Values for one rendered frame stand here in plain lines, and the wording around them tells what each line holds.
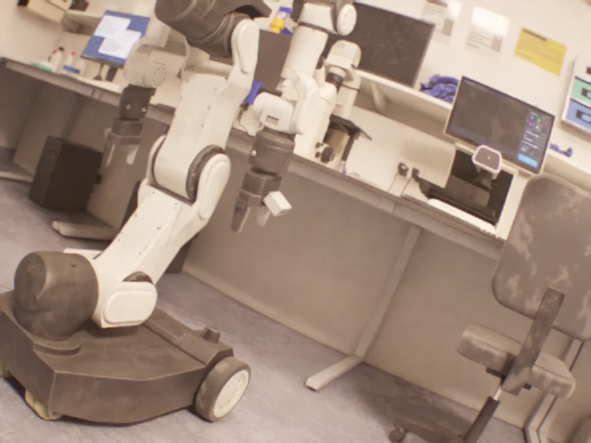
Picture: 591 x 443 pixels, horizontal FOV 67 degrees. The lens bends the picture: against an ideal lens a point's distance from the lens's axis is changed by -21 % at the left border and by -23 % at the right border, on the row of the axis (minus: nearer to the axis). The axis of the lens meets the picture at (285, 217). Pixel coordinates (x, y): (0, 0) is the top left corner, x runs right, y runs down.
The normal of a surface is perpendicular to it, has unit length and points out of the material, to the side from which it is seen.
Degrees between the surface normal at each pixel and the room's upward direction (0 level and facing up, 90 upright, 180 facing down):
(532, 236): 90
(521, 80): 90
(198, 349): 45
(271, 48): 86
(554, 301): 90
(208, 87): 100
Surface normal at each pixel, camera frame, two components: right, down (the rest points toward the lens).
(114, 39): -0.27, -0.11
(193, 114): -0.43, 0.07
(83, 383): 0.66, 0.33
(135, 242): -0.14, -0.54
